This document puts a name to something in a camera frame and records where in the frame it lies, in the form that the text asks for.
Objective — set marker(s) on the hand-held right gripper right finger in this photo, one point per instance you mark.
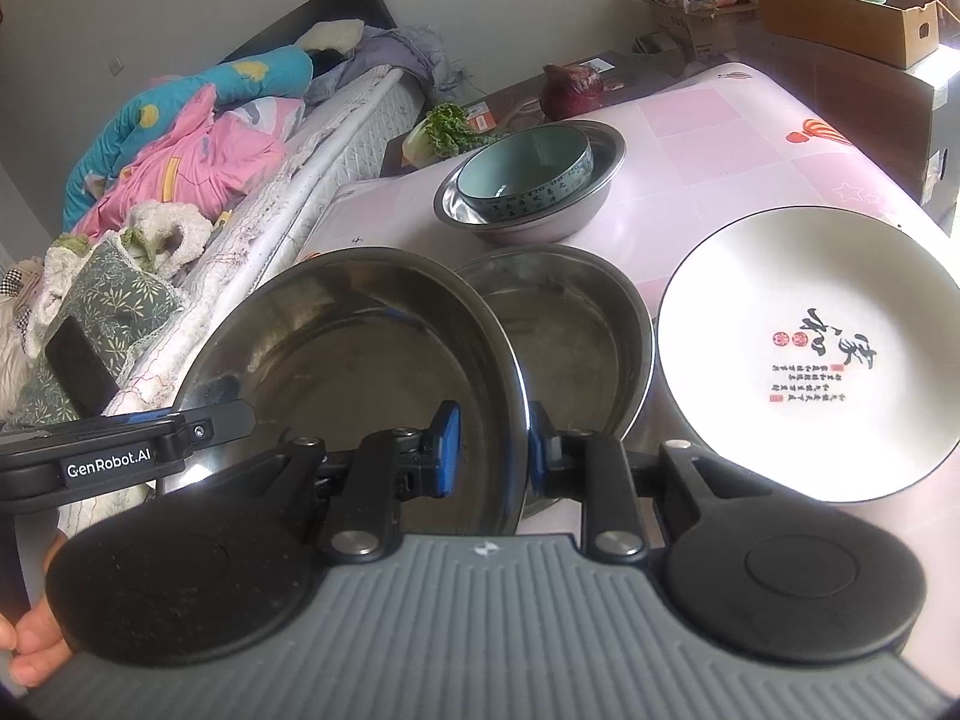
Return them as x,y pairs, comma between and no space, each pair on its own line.
546,457

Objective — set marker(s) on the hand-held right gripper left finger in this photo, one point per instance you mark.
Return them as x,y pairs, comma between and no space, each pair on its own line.
448,450

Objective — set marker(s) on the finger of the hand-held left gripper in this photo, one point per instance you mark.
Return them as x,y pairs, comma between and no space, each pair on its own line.
221,424

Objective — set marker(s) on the large stainless steel plate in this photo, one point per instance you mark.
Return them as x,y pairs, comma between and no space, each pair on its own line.
337,345
562,330

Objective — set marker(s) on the small stainless steel bowl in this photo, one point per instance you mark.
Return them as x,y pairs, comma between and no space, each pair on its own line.
577,217

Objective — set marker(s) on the green ceramic bowl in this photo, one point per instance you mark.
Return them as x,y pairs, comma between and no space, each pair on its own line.
517,165

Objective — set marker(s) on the person's left hand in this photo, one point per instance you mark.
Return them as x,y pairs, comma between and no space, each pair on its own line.
34,637

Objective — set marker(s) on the black smartphone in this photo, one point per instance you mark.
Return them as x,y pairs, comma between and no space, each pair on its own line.
79,367

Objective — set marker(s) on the green leaf print pillow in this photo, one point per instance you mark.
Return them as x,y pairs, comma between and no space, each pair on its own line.
127,292

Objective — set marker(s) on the white fleece cloth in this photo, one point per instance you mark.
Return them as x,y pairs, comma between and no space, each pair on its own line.
172,229

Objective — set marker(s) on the pink blanket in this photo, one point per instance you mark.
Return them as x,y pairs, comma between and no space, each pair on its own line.
202,157

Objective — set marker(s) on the napa cabbage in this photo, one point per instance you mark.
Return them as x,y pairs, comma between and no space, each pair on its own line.
450,124

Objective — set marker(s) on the pink and blue blankets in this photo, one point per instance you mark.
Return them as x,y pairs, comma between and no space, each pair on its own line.
247,71

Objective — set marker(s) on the flat dark printed box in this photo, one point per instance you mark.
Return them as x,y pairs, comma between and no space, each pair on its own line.
510,101

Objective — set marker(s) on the pink patterned tablecloth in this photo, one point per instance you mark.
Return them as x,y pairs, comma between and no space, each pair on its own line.
712,142

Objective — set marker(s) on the red onion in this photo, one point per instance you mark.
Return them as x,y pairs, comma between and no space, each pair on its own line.
574,94

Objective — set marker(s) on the cream cloth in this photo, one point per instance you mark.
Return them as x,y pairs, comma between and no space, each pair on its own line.
330,34

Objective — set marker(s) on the grey purple clothes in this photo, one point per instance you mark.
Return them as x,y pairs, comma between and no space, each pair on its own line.
390,49

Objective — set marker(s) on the black headboard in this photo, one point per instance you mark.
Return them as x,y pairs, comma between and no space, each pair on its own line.
330,7

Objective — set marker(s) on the open cardboard box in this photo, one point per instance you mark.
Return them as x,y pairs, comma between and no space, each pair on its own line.
705,30

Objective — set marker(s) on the large brown cardboard box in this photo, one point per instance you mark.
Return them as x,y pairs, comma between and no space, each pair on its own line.
847,97

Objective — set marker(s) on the long cardboard box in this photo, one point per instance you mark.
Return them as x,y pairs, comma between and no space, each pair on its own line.
840,26

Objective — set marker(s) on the wall outlet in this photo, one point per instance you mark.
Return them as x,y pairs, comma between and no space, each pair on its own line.
115,65

